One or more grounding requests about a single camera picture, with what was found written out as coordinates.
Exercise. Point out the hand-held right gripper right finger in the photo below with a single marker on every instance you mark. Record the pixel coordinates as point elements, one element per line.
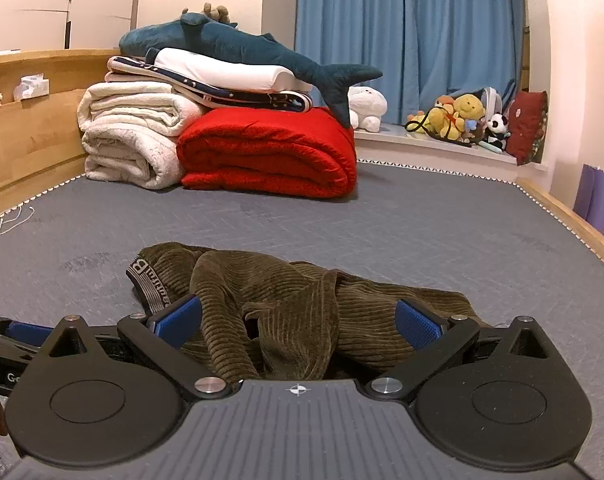
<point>417,322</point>

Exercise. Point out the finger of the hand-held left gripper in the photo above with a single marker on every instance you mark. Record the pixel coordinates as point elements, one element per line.
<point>29,332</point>

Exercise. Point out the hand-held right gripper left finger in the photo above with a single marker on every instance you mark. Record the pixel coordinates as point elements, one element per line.
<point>177,317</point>

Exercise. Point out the white window ledge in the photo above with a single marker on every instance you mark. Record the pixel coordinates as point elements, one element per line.
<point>432,147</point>

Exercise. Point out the white folded blanket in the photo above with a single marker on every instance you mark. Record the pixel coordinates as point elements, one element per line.
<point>127,135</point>

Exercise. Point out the red folded blanket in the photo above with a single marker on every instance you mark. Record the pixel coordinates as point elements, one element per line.
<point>267,150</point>

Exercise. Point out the teal stick toy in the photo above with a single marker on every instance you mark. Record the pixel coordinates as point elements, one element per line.
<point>489,146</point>

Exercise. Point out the yellow orange plush toy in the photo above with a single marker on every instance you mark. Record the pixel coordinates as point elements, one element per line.
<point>439,117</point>

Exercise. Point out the panda plush toy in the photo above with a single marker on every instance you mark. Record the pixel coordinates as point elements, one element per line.
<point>497,127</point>

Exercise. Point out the purple mat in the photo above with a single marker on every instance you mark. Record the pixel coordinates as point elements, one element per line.
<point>597,195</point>

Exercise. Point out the yellow bear plush toy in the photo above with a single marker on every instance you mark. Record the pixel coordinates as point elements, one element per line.
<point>469,106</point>

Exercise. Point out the white plush toy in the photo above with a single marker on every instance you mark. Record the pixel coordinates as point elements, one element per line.
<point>367,105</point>

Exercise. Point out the red cushion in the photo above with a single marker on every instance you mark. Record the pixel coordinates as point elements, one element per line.
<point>527,125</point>

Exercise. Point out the navy star-print blanket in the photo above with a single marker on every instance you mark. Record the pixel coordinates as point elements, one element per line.
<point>209,92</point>

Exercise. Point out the tissue box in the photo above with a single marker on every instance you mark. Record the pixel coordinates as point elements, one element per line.
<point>31,87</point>

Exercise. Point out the white pillow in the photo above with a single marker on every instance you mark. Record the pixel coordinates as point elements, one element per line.
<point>222,70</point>

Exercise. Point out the blue shark plush toy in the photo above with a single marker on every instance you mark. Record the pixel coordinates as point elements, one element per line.
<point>232,40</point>

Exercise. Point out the blue curtain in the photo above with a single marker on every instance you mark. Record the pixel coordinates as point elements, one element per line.
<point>407,20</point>

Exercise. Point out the brown plush toy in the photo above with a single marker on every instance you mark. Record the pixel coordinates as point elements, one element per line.
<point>217,11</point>

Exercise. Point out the white wardrobe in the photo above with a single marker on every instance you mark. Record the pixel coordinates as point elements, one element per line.
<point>42,5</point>

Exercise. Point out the wooden bed frame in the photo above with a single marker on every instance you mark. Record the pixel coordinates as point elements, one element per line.
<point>32,135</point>

